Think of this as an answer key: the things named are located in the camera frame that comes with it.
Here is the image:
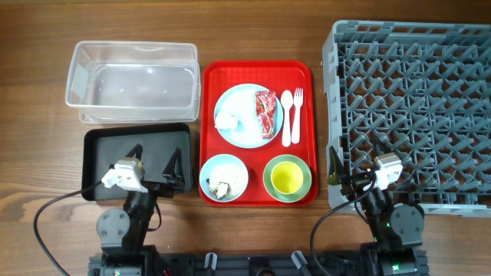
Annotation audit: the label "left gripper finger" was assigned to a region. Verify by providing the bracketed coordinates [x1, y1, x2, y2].
[126, 143, 143, 159]
[162, 147, 185, 184]

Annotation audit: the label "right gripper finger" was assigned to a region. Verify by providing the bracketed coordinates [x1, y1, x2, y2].
[374, 136, 390, 156]
[328, 146, 345, 185]

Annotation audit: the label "yellow cup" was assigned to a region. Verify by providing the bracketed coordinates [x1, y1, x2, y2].
[271, 161, 304, 195]

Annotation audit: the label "light blue bowl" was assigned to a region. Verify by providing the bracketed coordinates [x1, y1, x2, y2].
[199, 154, 249, 203]

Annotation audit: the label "green bowl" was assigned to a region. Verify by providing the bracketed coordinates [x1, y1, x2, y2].
[263, 154, 317, 205]

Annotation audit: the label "rice leftovers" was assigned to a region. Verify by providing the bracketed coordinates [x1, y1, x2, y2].
[207, 164, 248, 201]

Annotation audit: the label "white tissue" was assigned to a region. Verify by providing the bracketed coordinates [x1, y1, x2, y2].
[215, 110, 239, 130]

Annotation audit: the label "red snack wrapper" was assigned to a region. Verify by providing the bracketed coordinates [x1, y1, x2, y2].
[255, 90, 276, 139]

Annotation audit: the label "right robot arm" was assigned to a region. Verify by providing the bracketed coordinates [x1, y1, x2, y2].
[328, 139, 424, 251]

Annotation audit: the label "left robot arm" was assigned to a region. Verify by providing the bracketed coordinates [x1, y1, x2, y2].
[97, 144, 185, 255]

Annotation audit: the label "grey dishwasher rack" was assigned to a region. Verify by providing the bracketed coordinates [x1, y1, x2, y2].
[322, 20, 490, 218]

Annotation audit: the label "black plastic tray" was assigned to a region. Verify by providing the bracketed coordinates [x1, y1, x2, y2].
[81, 123, 193, 201]

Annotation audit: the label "clear plastic bin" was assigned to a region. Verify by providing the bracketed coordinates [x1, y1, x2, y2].
[64, 41, 201, 124]

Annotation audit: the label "white plastic fork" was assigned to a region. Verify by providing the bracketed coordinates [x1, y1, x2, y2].
[292, 87, 304, 144]

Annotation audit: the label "white plastic spoon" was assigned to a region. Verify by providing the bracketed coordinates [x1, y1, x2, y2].
[280, 90, 293, 147]

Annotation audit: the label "red serving tray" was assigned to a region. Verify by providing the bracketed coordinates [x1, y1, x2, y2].
[199, 61, 319, 208]

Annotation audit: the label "right black cable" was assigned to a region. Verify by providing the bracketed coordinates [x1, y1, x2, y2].
[309, 178, 377, 276]

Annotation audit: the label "black cable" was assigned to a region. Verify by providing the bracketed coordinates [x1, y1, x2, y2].
[33, 179, 104, 276]
[309, 178, 377, 276]

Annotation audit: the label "left black cable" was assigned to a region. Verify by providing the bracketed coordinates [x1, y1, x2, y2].
[33, 179, 104, 276]

